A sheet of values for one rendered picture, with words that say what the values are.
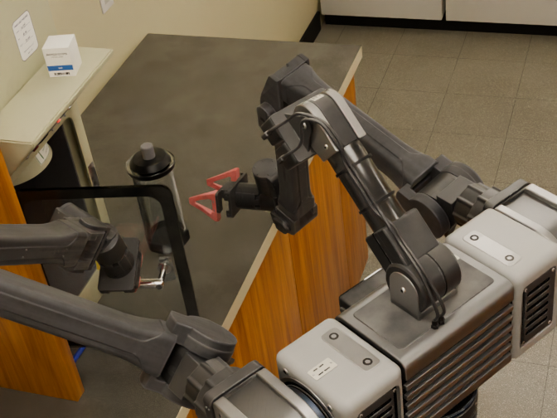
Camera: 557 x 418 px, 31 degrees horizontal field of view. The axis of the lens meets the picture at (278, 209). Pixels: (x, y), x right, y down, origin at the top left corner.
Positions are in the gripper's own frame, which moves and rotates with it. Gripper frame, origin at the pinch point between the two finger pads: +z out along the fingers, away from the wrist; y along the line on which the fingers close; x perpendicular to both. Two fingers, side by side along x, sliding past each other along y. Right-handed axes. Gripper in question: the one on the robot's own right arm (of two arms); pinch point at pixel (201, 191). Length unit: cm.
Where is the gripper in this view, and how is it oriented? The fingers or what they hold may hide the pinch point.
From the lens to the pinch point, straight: 222.4
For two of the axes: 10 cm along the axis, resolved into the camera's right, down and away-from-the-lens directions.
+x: 0.7, 8.9, 4.4
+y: -3.4, 4.4, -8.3
